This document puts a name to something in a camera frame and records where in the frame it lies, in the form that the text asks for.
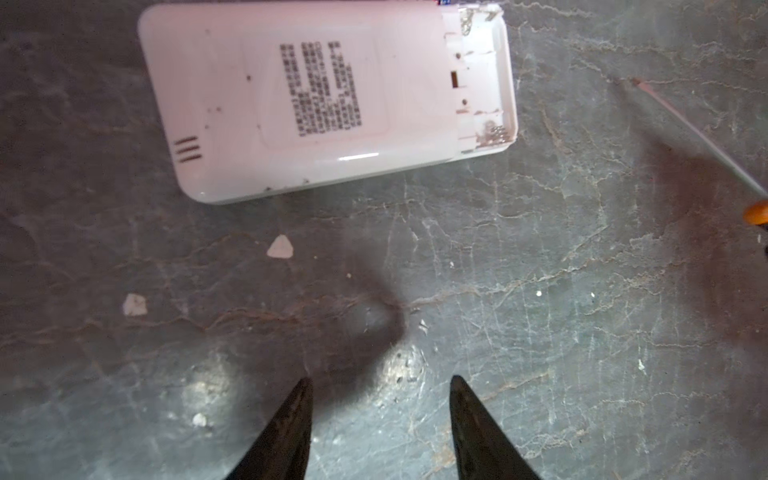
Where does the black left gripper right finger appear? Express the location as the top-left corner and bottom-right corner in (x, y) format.
(449, 375), (540, 480)

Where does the white remote with batteries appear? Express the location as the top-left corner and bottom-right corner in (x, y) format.
(137, 1), (518, 204)

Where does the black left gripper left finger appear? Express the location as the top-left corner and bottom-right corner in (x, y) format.
(225, 377), (313, 480)

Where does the orange black screwdriver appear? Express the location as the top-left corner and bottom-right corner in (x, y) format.
(631, 78), (767, 230)

